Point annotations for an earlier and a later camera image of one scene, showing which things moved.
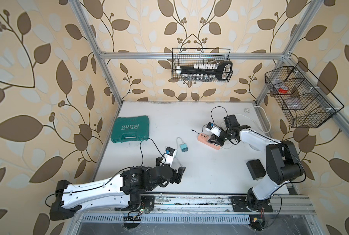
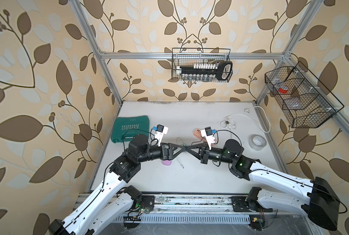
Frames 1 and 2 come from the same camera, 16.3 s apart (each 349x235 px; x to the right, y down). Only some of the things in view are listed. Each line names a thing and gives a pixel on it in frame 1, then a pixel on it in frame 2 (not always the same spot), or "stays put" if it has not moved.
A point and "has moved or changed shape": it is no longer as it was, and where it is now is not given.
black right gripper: (216, 140) -> (206, 152)
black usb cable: (211, 110) has moved or changed shape
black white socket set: (206, 72) stays put
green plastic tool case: (131, 128) stays put
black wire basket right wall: (307, 102) stays put
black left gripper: (172, 178) -> (164, 154)
